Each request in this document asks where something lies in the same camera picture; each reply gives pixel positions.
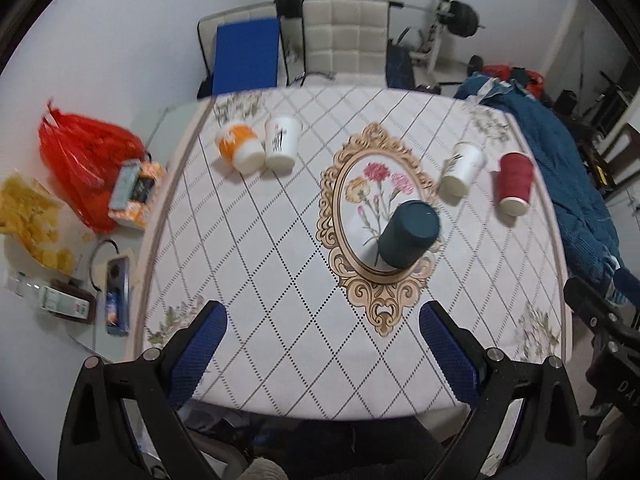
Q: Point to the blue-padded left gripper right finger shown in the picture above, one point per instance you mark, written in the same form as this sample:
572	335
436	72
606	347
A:
546	441

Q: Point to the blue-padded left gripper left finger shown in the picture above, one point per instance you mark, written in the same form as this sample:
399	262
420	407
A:
97	441

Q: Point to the dark green cup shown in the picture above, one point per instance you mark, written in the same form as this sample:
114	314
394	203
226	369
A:
413	228

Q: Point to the red paper cup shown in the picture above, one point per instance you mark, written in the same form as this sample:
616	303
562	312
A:
515	181

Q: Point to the white paper cup with leaf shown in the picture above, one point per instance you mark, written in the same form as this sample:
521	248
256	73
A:
462	168

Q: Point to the orange and white cup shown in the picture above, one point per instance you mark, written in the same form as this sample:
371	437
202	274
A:
238	144

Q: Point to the white paper cup with calligraphy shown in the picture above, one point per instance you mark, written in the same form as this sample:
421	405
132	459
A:
282	133

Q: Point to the blue quilted jacket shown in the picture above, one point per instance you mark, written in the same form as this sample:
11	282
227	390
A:
590	241

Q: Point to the blue smartphone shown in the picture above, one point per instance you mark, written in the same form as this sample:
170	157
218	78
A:
117	292

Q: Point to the orange tissue pack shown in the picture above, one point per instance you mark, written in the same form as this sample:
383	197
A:
136	214

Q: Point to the bag of yellow chips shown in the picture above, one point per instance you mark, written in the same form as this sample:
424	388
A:
32	215

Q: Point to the light blue small box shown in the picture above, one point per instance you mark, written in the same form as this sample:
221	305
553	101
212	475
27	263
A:
124	184

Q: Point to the red plastic bag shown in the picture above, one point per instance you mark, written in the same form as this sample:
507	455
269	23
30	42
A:
85	156

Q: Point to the floral diamond-pattern tablecloth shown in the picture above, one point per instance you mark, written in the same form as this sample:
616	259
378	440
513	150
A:
319	326

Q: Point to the red bag on floor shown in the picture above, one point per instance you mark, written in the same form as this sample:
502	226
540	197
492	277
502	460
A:
528	79

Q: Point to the white weight rack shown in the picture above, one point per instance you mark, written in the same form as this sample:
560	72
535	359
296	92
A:
425	56

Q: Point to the blue board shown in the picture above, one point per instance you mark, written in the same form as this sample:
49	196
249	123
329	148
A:
246	56

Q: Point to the white chair behind blue board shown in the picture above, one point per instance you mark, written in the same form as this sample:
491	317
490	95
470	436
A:
291	63

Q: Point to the white padded chair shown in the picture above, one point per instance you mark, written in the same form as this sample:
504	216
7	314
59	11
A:
345	41

